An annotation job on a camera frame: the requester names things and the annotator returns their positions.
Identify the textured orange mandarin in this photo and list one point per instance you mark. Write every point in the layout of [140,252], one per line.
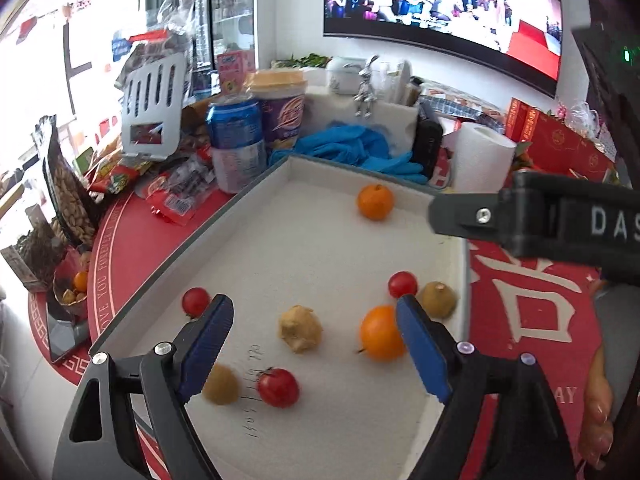
[375,202]

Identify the grey white tray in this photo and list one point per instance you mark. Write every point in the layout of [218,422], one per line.
[310,240]

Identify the black electronic device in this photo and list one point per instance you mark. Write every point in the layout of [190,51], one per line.
[427,145]

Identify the narrow red gift box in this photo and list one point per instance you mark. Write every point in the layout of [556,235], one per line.
[520,120]

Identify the bag of nuts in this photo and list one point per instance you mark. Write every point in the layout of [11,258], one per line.
[67,195]

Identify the gold dish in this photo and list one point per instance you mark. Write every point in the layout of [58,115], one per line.
[67,297]

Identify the green yellow snack packet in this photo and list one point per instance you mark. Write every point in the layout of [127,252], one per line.
[117,175]

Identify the large brown longan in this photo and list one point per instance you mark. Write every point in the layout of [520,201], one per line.
[439,301]

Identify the glass door cabinet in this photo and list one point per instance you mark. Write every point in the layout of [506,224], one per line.
[225,10]

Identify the cherry tomato with green calyx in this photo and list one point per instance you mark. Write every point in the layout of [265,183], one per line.
[278,387]

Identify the white paper towel roll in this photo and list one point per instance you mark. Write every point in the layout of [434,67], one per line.
[480,157]

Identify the wall television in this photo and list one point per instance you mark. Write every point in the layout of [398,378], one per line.
[440,15]

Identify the green plant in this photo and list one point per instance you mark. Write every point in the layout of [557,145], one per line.
[305,60]

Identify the small orange in dish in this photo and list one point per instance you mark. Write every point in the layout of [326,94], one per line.
[80,280]

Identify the grey slotted plastic stand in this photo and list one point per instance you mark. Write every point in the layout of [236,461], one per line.
[150,90]

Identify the white box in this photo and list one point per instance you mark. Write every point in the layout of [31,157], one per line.
[390,115]

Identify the small red cherry tomato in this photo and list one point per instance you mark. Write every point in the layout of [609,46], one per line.
[195,301]

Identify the pink carton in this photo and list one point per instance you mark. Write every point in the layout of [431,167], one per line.
[232,67]

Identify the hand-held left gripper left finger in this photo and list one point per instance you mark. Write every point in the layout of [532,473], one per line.
[207,342]

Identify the blue drink can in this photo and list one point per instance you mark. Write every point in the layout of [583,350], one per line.
[235,145]

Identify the dry husk physalis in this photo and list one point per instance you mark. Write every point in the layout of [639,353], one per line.
[300,329]

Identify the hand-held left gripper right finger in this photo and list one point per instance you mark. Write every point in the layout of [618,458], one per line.
[422,347]

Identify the black phone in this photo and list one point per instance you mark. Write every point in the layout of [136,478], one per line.
[65,335]

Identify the purple milk tea cup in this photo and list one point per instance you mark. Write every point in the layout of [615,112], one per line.
[281,110]

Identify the silver rabbit figurine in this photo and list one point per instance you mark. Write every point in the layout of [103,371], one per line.
[366,87]

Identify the clear plastic bag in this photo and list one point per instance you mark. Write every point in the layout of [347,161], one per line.
[582,112]

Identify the wide red gift box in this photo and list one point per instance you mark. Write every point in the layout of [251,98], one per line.
[565,147]

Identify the pile of red snack packets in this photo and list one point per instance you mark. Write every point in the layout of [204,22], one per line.
[172,195]

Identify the dark bag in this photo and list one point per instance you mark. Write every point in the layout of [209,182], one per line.
[27,255]

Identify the blue rubber gloves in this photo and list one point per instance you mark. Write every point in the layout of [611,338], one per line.
[360,149]

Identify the person's right hand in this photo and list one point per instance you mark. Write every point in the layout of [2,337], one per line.
[597,410]

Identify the white jar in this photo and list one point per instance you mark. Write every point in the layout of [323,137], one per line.
[342,74]

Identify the smooth orange kumquat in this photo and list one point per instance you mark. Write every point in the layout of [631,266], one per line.
[381,334]

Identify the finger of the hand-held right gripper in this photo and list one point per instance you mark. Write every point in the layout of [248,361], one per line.
[465,215]

